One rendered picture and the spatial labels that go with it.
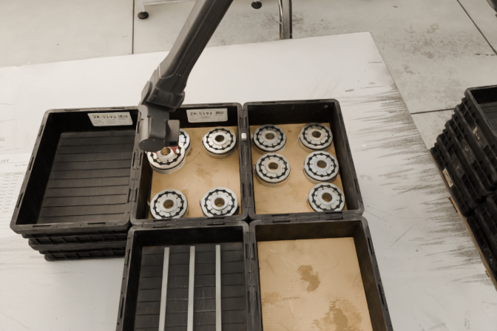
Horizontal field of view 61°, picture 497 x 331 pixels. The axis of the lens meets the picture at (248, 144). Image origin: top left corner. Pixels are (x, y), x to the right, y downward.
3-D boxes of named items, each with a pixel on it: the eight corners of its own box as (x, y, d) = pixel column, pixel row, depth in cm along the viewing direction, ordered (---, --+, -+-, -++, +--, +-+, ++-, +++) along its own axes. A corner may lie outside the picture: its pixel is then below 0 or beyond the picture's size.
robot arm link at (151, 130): (185, 86, 96) (149, 77, 92) (187, 127, 90) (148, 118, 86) (166, 116, 104) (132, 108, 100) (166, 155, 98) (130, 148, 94)
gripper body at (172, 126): (179, 144, 106) (174, 127, 100) (139, 145, 106) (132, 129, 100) (180, 123, 109) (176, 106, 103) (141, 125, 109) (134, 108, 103)
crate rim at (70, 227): (48, 114, 129) (45, 108, 127) (146, 110, 130) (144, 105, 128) (11, 234, 106) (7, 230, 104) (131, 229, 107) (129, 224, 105)
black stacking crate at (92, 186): (60, 133, 137) (46, 110, 128) (151, 129, 138) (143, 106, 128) (28, 248, 114) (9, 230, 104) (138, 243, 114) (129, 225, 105)
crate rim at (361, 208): (242, 106, 131) (242, 101, 129) (336, 103, 132) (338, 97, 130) (248, 224, 107) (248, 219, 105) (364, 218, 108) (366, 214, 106)
